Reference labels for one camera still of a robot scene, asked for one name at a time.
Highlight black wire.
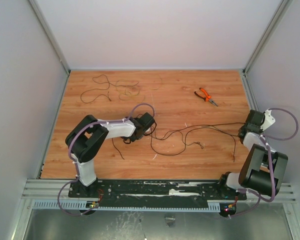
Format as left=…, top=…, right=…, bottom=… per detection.
left=111, top=129, right=206, bottom=161
left=149, top=121, right=246, bottom=141
left=149, top=124, right=238, bottom=163

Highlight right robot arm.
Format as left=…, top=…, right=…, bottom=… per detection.
left=216, top=108, right=288, bottom=200

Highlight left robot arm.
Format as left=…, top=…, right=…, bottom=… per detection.
left=65, top=112, right=156, bottom=198

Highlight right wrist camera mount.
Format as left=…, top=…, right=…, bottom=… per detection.
left=260, top=109, right=276, bottom=132

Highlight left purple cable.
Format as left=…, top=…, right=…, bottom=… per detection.
left=57, top=102, right=156, bottom=217

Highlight orange handled pliers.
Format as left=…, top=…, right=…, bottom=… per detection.
left=194, top=87, right=218, bottom=107

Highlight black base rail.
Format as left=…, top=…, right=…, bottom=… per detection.
left=68, top=179, right=247, bottom=209

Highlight grey slotted cable duct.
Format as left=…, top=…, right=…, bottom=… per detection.
left=31, top=199, right=221, bottom=213

